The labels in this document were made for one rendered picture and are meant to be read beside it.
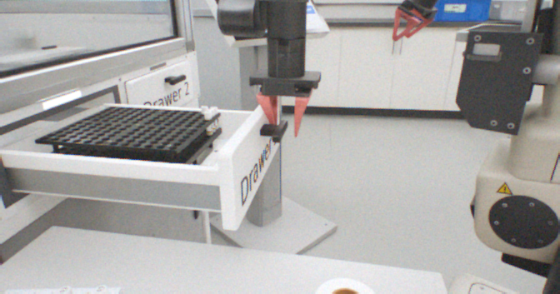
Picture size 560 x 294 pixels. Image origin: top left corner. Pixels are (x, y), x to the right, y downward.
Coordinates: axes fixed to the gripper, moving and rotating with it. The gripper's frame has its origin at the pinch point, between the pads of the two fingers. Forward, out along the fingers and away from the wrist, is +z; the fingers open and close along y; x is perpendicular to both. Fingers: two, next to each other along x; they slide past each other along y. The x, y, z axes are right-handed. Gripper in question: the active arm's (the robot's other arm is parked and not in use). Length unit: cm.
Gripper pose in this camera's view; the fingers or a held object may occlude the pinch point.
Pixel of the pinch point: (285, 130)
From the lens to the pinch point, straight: 56.7
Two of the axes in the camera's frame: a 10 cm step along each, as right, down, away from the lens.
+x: -1.8, 3.8, -9.1
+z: 0.0, 9.2, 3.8
